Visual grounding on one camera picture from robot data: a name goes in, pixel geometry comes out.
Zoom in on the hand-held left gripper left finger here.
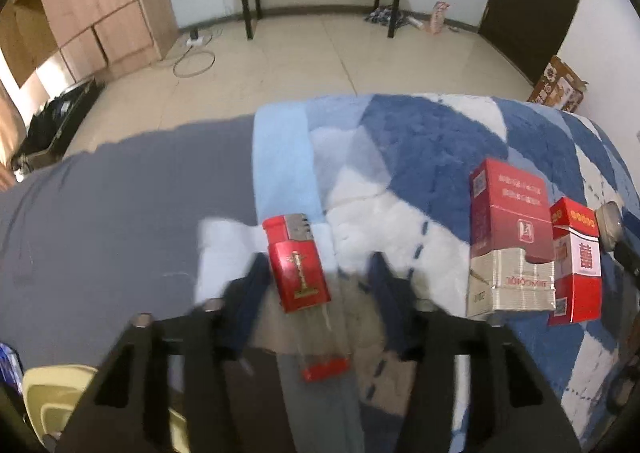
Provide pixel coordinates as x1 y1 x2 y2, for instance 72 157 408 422
55 253 296 453

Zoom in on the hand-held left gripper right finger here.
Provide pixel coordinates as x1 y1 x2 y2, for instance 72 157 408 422
367 253 583 453

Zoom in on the red lighter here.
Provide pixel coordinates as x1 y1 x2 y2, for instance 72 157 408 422
262 214 351 383

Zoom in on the red and silver cigarette box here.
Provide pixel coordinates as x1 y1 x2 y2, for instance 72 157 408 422
466 158 557 319

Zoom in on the red and white cigarette pack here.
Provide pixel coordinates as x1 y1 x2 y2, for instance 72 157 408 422
547 197 602 328

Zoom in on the yellow plastic basin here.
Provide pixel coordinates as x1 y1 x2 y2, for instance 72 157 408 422
22 364 188 453

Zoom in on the grey round clock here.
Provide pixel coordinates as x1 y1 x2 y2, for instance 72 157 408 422
592 201 623 251

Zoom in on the grey bed sheet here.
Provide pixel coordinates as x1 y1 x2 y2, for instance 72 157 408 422
0 114 281 384

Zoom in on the blue checkered fleece blanket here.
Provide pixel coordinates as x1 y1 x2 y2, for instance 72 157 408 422
197 93 640 453

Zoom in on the black case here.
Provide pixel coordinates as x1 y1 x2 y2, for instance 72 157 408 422
10 77 107 174

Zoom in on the printed cardboard box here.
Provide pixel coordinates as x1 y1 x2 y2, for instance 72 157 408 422
526 55 588 114

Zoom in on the dark brown door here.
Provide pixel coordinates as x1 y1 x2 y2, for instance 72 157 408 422
477 0 591 86

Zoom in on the open cardboard box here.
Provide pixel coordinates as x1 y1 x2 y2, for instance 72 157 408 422
0 0 61 88

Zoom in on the grey cable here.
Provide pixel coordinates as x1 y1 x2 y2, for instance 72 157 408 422
172 30 217 78

